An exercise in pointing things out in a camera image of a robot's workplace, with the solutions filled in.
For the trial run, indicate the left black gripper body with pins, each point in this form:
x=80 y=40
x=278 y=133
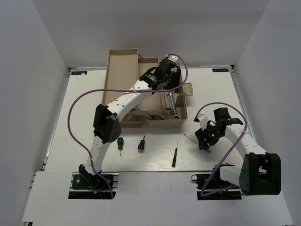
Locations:
x=173 y=81

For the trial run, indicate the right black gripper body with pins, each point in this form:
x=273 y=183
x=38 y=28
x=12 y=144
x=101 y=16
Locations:
x=210 y=133

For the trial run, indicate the red blue screwdriver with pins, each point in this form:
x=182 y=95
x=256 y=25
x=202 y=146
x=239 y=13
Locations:
x=207 y=151

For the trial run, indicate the large silver ratchet wrench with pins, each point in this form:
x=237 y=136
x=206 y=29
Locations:
x=176 y=116

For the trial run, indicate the black green precision screwdriver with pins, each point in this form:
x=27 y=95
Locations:
x=175 y=156

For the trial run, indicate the beige plastic toolbox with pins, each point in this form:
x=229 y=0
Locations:
x=124 y=68

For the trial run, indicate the green orange screwdriver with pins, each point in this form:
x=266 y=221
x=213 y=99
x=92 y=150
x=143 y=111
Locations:
x=141 y=145

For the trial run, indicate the stubby green screwdriver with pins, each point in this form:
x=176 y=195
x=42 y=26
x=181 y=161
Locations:
x=120 y=143

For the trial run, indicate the small silver ratchet wrench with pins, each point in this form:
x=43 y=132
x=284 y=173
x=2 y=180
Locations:
x=170 y=103

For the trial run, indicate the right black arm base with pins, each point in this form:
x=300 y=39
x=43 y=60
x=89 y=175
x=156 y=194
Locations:
x=215 y=184

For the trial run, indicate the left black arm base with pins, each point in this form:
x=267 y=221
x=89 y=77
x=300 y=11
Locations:
x=80 y=189

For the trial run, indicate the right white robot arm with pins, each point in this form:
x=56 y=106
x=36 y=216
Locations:
x=260 y=173

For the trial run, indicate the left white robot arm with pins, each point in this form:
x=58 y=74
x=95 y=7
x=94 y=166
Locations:
x=107 y=119

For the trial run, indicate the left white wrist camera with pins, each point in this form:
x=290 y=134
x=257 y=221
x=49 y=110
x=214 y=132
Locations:
x=173 y=58

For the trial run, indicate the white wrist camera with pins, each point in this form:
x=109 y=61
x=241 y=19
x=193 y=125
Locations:
x=173 y=58
x=202 y=120

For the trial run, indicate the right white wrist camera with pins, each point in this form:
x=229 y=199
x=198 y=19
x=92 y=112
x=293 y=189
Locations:
x=202 y=120

